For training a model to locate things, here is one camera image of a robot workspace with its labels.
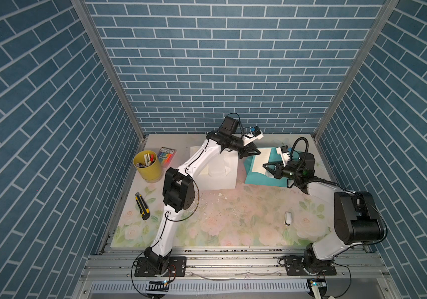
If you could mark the yellow black utility knife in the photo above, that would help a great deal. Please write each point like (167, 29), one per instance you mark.
(143, 207)

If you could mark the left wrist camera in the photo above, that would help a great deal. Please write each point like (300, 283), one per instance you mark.
(249, 135)

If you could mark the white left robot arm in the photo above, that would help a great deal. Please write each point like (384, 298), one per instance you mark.
(180, 188)

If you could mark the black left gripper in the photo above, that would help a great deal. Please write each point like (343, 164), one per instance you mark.
(247, 147)

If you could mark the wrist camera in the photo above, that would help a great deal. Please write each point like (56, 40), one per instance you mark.
(285, 153)
(249, 135)

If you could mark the colourful marker box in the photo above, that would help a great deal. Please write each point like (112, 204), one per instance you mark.
(165, 156)

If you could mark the aluminium frame rail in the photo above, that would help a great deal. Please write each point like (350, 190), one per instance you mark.
(234, 273)

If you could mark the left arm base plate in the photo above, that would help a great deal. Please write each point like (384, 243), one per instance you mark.
(144, 268)

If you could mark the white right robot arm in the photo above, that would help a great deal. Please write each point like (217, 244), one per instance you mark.
(356, 220)

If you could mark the small grey stapler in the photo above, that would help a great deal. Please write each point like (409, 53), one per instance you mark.
(288, 218)

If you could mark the teal paper bag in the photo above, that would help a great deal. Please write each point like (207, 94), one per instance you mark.
(260, 179)

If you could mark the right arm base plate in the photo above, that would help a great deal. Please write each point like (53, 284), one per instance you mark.
(310, 266)

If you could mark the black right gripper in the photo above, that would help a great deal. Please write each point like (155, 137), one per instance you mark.
(278, 170)

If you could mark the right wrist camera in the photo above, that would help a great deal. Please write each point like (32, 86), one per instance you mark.
(285, 153)

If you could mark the yellow pen cup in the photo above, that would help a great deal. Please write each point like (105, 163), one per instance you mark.
(148, 166)

